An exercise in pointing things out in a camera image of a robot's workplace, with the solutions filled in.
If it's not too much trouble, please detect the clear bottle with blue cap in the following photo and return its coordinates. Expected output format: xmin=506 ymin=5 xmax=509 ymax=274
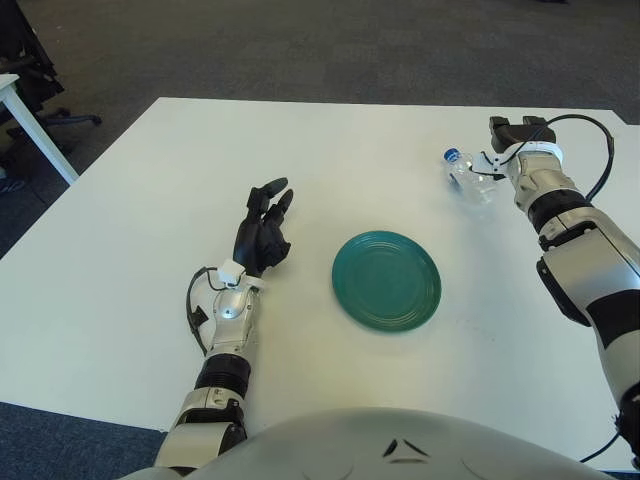
xmin=440 ymin=147 xmax=499 ymax=205

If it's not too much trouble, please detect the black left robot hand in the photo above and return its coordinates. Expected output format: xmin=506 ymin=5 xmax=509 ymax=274
xmin=232 ymin=176 xmax=295 ymax=279

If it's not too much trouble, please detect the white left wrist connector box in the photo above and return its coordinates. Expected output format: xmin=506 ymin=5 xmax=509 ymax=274
xmin=218 ymin=258 xmax=246 ymax=289

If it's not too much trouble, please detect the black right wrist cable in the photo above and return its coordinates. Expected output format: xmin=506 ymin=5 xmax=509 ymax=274
xmin=499 ymin=114 xmax=615 ymax=201

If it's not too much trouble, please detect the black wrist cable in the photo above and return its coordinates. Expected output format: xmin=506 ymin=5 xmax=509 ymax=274
xmin=185 ymin=267 xmax=226 ymax=357
xmin=499 ymin=114 xmax=615 ymax=201

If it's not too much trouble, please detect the white side table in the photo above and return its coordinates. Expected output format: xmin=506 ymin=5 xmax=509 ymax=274
xmin=0 ymin=73 xmax=80 ymax=186

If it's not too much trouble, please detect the grey robot torso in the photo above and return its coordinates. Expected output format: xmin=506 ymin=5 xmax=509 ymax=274
xmin=117 ymin=407 xmax=621 ymax=480

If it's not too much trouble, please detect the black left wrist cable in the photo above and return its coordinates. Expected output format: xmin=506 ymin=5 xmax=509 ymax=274
xmin=185 ymin=267 xmax=226 ymax=357

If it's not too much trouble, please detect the green round plate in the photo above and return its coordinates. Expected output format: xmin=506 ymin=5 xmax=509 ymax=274
xmin=331 ymin=230 xmax=443 ymax=334

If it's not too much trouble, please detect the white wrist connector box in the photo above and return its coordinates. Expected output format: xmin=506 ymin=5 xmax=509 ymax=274
xmin=472 ymin=151 xmax=506 ymax=180
xmin=218 ymin=258 xmax=246 ymax=289

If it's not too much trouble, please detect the black office chair base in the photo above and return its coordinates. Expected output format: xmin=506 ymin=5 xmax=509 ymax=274
xmin=0 ymin=0 xmax=104 ymax=171

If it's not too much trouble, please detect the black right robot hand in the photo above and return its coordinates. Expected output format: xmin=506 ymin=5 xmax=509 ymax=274
xmin=488 ymin=115 xmax=557 ymax=159

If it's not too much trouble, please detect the white right wrist connector box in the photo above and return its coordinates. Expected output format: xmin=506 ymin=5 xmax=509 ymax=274
xmin=472 ymin=151 xmax=506 ymax=180

